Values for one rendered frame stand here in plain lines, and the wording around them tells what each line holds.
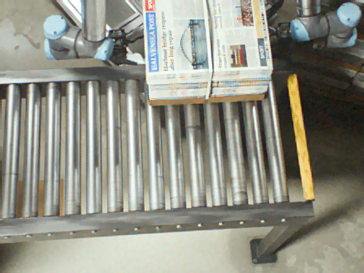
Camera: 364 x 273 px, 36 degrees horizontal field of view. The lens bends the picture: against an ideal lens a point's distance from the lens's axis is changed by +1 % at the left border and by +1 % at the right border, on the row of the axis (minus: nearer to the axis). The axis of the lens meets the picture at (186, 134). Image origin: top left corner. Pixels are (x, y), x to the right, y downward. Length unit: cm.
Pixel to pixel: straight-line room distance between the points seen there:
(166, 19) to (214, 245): 117
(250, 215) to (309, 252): 88
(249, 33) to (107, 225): 71
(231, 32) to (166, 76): 24
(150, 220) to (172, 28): 58
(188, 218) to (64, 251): 95
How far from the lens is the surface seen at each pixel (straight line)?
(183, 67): 163
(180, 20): 171
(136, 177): 175
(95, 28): 173
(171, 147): 178
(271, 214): 175
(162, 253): 250
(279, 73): 194
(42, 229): 175
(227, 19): 172
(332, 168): 270
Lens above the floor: 248
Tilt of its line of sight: 69 degrees down
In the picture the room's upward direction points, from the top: 5 degrees clockwise
